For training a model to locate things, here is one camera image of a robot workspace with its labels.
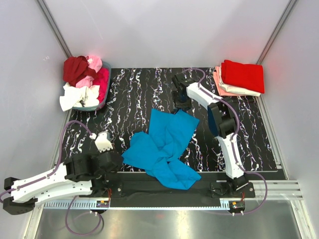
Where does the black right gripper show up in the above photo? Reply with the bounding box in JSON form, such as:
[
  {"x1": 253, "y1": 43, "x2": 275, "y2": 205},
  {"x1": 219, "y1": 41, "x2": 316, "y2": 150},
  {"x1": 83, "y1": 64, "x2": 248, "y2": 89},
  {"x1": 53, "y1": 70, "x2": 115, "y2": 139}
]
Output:
[{"x1": 171, "y1": 91, "x2": 192, "y2": 112}]

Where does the blue t shirt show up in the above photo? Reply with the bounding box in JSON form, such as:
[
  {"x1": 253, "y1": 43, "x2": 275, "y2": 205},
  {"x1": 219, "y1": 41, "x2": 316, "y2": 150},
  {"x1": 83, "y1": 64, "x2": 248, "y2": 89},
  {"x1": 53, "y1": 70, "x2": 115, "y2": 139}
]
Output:
[{"x1": 122, "y1": 109, "x2": 201, "y2": 190}]

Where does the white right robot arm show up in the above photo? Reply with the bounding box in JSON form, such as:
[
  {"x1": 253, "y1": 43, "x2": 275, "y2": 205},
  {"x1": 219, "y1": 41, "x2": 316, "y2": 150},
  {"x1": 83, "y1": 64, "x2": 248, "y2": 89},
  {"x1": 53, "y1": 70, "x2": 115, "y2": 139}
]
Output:
[{"x1": 172, "y1": 73, "x2": 248, "y2": 198}]

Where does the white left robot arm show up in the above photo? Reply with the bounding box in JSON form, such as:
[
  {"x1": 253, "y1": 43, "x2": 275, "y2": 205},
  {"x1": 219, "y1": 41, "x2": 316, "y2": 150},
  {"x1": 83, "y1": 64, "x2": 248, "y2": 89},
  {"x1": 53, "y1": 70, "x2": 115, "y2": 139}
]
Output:
[{"x1": 0, "y1": 150, "x2": 123, "y2": 215}]

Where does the folded salmon t shirt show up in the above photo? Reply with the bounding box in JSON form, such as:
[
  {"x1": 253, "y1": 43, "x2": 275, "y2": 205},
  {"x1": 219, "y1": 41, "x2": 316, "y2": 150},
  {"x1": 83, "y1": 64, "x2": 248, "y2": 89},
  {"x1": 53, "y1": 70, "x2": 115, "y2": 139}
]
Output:
[{"x1": 213, "y1": 70, "x2": 240, "y2": 97}]

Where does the folded white t shirt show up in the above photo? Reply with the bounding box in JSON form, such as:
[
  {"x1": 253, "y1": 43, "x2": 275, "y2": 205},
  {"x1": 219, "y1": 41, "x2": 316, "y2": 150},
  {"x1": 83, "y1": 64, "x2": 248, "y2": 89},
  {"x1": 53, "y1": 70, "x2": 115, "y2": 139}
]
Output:
[{"x1": 213, "y1": 66, "x2": 261, "y2": 97}]

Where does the grey laundry basket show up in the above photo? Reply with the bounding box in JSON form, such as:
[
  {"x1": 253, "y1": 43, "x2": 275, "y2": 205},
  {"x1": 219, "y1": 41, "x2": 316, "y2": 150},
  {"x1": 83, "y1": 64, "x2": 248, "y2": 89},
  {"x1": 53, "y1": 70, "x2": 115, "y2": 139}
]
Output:
[{"x1": 71, "y1": 61, "x2": 112, "y2": 112}]

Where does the folded red t shirt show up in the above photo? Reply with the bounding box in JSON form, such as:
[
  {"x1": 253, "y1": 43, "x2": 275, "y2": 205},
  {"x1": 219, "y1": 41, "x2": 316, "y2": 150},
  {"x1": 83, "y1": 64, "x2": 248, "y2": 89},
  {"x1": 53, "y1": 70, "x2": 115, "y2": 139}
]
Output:
[{"x1": 221, "y1": 60, "x2": 265, "y2": 94}]

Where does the white crumpled t shirt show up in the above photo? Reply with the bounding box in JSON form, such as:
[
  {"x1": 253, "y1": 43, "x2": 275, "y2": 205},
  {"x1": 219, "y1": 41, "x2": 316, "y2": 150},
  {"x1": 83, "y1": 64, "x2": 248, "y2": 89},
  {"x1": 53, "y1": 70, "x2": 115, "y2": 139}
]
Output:
[{"x1": 59, "y1": 83, "x2": 100, "y2": 112}]

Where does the magenta t shirt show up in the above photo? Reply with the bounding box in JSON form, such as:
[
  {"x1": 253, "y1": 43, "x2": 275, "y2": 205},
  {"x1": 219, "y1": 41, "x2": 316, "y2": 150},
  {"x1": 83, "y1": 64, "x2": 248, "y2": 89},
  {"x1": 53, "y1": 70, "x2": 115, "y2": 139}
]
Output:
[{"x1": 93, "y1": 68, "x2": 110, "y2": 103}]

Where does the light pink t shirt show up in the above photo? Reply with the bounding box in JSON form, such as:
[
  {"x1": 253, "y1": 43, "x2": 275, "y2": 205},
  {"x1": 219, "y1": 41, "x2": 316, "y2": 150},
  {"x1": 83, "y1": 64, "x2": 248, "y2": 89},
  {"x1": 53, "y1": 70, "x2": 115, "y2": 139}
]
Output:
[{"x1": 76, "y1": 55, "x2": 102, "y2": 88}]

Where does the dark red t shirt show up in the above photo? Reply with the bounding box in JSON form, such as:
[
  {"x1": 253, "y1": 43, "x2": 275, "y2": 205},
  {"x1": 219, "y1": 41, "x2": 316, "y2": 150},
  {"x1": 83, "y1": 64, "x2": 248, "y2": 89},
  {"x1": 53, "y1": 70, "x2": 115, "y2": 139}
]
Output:
[{"x1": 63, "y1": 56, "x2": 97, "y2": 87}]

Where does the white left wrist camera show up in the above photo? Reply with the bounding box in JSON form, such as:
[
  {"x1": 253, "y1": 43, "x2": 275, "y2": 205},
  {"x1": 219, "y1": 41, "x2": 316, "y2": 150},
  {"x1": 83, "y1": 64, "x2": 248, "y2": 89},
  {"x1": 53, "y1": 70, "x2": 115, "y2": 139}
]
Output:
[{"x1": 95, "y1": 131, "x2": 113, "y2": 153}]

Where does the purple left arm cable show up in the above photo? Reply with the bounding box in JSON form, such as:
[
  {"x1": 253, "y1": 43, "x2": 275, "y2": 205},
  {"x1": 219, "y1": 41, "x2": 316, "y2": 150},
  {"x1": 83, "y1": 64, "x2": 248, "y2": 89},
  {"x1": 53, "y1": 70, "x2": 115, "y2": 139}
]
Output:
[{"x1": 0, "y1": 120, "x2": 104, "y2": 236}]

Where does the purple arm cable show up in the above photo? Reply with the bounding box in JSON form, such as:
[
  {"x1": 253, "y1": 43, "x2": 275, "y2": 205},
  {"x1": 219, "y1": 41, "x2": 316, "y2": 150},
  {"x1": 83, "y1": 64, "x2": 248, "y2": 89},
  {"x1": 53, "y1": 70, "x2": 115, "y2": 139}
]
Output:
[
  {"x1": 181, "y1": 68, "x2": 269, "y2": 215},
  {"x1": 0, "y1": 120, "x2": 104, "y2": 236}
]

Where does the white slotted cable duct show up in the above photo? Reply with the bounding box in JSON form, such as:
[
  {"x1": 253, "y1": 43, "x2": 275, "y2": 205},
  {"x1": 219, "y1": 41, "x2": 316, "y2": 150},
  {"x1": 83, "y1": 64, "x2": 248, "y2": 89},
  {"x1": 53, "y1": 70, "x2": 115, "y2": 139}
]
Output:
[{"x1": 44, "y1": 199, "x2": 110, "y2": 210}]

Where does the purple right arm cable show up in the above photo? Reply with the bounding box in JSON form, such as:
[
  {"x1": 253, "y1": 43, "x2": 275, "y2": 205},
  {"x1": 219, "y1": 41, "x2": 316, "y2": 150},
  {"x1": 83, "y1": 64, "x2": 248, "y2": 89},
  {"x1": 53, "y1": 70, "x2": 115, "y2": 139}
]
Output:
[{"x1": 181, "y1": 68, "x2": 269, "y2": 215}]

